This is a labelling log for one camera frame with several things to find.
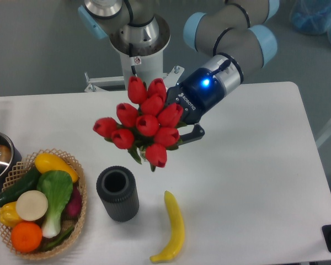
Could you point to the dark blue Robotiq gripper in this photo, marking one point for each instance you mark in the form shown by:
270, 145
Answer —
197, 94

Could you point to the red tulip bouquet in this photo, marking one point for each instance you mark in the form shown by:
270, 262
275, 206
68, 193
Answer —
146, 127

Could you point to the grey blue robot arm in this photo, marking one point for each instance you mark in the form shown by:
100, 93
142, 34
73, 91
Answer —
235, 39

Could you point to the dark grey ribbed vase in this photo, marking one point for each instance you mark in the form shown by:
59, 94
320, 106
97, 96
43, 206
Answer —
116, 187

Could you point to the yellow banana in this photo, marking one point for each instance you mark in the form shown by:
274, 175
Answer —
177, 234

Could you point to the purple sweet potato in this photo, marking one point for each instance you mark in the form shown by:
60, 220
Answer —
74, 206

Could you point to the green bok choy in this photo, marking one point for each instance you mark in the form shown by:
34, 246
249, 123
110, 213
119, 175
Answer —
57, 186

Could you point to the yellow squash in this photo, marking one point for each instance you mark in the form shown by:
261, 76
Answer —
45, 162

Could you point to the blue plastic bag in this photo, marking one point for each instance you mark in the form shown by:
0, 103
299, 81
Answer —
312, 17

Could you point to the green chili pepper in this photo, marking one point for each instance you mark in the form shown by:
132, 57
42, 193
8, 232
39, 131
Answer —
59, 240

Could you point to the woven wicker basket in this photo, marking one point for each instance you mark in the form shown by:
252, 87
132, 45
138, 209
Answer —
74, 225

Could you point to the dark green cucumber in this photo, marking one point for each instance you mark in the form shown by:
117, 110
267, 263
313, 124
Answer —
28, 182

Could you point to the orange fruit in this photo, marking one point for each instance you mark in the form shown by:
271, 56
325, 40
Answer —
26, 237

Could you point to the yellow bell pepper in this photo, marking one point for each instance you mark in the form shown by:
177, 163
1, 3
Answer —
9, 216

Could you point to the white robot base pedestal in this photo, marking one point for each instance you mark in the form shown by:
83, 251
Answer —
141, 54

